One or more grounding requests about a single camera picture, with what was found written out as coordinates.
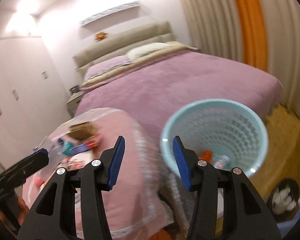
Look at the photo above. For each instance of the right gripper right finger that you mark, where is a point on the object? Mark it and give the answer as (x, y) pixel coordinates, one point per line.
(245, 214)

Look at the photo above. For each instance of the dark red-blue snack box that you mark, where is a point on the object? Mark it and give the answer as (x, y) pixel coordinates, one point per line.
(86, 145)

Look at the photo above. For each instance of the beige padded headboard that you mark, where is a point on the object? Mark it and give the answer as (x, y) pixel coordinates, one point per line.
(119, 44)

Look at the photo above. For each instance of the beige curtain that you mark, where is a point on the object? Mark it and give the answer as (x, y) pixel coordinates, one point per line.
(215, 29)

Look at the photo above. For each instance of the orange curtain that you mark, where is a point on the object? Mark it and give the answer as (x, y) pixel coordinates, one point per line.
(254, 34)

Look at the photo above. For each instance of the brown cardboard piece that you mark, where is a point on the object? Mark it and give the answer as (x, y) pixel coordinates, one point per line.
(82, 131)

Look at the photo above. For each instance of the beige nightstand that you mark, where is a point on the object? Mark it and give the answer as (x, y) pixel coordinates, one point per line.
(73, 103)

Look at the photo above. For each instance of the purple pillow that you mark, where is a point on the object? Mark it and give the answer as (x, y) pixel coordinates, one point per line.
(106, 66)

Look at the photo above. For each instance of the white decorated wall shelf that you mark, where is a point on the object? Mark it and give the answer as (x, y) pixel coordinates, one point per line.
(110, 11)

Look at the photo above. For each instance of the purple bedspread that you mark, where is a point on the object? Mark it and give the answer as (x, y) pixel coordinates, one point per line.
(153, 93)

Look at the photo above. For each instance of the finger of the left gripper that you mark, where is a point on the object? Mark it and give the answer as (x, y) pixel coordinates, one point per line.
(27, 166)

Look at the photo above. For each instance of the small photo frame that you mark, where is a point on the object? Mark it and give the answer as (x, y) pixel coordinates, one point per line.
(75, 89)

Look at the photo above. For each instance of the red white paper cup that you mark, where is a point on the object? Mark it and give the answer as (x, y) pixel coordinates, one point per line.
(77, 162)

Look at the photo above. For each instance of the light blue plastic basket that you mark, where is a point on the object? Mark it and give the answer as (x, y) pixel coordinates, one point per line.
(224, 127)

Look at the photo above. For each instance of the pink elephant quilt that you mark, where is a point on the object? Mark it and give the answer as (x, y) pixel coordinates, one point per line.
(133, 207)

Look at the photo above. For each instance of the white built-in wardrobe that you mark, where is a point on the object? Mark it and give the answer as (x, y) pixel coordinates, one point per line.
(32, 97)

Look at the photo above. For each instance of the orange plush toy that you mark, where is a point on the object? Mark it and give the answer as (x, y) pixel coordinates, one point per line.
(100, 36)

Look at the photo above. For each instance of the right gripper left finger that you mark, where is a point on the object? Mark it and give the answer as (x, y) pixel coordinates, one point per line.
(52, 216)

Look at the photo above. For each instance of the dark bin with tissues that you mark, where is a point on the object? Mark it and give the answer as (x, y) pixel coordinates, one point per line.
(283, 201)

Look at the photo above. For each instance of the white dotted pillow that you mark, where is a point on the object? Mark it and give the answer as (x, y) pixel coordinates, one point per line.
(146, 49)

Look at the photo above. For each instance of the person's hand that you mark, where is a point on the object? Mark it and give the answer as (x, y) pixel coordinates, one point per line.
(24, 209)

